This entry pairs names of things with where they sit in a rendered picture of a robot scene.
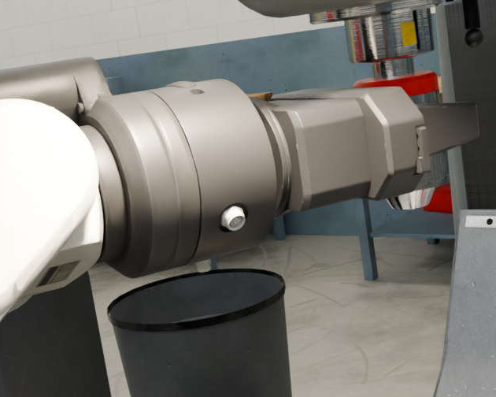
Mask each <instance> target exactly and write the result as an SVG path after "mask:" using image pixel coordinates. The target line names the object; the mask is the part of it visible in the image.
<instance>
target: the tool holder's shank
mask: <svg viewBox="0 0 496 397"><path fill-rule="evenodd" d="M419 55H420V54H419ZM419 55H415V56H419ZM415 56H410V57H405V58H396V59H390V60H384V61H372V62H364V63H372V72H373V78H375V80H384V79H391V78H398V77H403V76H410V75H412V74H414V72H415V69H414V63H413V57H415Z"/></svg>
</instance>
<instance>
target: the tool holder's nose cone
mask: <svg viewBox="0 0 496 397"><path fill-rule="evenodd" d="M434 190H435V187H432V188H428V189H425V190H420V191H413V192H411V193H408V194H404V195H399V196H396V197H393V198H387V199H385V200H386V201H387V203H388V204H389V206H390V207H391V209H395V210H408V209H415V208H419V207H422V206H426V205H428V204H429V203H430V201H431V197H432V195H433V192H434Z"/></svg>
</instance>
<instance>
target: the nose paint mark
mask: <svg viewBox="0 0 496 397"><path fill-rule="evenodd" d="M401 26H402V39H403V46H408V45H413V44H417V43H416V30H415V23H414V21H412V22H407V23H402V24H401Z"/></svg>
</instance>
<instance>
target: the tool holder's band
mask: <svg viewBox="0 0 496 397"><path fill-rule="evenodd" d="M353 87H401V88H402V89H403V90H404V91H405V93H406V94H407V95H408V96H414V95H422V94H425V93H429V92H432V91H436V90H438V89H439V82H438V75H437V74H436V73H435V72H434V71H430V70H426V71H415V72H414V74H412V75H410V76H403V77H398V78H391V79H384V80H375V78H373V77H371V78H367V79H363V80H358V81H356V83H355V84H354V85H353Z"/></svg>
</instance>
